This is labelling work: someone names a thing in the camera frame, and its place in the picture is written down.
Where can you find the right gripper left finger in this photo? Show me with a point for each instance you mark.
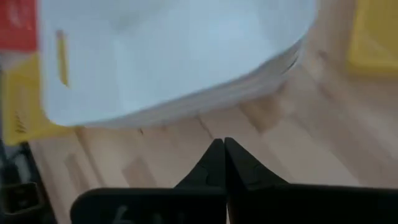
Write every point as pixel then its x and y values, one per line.
pixel 155 205

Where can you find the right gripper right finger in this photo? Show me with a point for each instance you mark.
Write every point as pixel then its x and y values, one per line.
pixel 311 205

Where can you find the white plastic basket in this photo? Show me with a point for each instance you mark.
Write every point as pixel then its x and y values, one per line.
pixel 174 56
pixel 248 93

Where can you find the yellow slotted plastic basket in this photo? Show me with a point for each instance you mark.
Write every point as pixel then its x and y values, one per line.
pixel 373 34
pixel 21 99

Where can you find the orange slotted plastic basket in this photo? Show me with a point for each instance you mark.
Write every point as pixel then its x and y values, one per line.
pixel 17 25

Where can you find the black mount fixture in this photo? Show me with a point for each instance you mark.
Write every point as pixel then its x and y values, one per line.
pixel 18 193

